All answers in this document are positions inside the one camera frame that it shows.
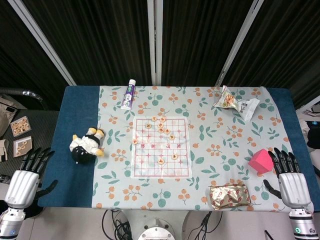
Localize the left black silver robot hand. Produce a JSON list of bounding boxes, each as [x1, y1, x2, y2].
[[4, 147, 59, 210]]

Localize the blue table cover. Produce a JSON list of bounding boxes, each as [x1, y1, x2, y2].
[[37, 85, 311, 208]]

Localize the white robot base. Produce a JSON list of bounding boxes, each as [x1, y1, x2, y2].
[[137, 218, 176, 240]]

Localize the black white plush penguin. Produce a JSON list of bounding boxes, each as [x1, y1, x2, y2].
[[69, 126, 106, 165]]

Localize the white frame post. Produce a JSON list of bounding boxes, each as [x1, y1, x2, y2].
[[7, 0, 77, 86], [146, 0, 164, 86], [214, 0, 265, 87]]

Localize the pink cube box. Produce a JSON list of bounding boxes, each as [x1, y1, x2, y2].
[[248, 148, 275, 175]]

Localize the white peanut snack bag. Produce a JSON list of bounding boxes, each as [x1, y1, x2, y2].
[[214, 85, 261, 122]]

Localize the black ribbed chair seat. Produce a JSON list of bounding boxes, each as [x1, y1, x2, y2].
[[0, 109, 60, 185]]

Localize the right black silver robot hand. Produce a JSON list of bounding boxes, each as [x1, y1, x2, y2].
[[262, 147, 313, 210]]

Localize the box full of chess pieces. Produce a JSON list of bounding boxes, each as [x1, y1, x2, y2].
[[10, 116, 32, 137]]

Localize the floral printed tablecloth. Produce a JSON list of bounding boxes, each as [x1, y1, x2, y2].
[[91, 85, 315, 213]]

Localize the box with few chess pieces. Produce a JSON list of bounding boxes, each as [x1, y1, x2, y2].
[[12, 136, 34, 158]]

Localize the white purple toothpaste tube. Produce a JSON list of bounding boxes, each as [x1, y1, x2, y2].
[[120, 79, 137, 111]]

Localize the beige bag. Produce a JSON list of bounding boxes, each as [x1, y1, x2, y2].
[[0, 96, 24, 137]]

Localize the gold foil snack packet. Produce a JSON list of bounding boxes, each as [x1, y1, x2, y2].
[[209, 183, 251, 211]]

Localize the black floor cable bundle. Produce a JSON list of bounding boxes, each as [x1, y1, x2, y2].
[[101, 209, 132, 240], [194, 211, 223, 240]]

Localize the white red chess board sheet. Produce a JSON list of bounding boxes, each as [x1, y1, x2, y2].
[[130, 116, 193, 180]]

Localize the chrome chair armrest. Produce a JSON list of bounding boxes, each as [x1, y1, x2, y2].
[[21, 90, 44, 101]]

